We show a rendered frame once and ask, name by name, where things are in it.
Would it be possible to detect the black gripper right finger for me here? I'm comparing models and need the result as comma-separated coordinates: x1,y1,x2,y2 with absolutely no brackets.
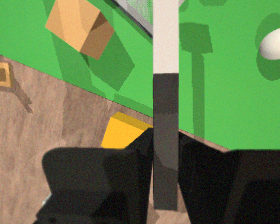
178,132,280,224

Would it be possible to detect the tan cube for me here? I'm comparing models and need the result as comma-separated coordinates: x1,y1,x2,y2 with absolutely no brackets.
45,0,114,60

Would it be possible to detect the yellow block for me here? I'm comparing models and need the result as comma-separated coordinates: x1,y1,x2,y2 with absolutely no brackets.
101,111,153,148

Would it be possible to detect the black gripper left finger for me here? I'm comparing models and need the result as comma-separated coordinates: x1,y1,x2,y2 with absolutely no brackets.
42,128,153,224

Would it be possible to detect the green flat mat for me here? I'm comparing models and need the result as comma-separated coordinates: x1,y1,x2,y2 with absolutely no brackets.
0,0,280,150

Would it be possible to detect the white ball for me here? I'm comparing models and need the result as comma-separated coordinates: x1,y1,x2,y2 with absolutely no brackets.
259,28,280,60

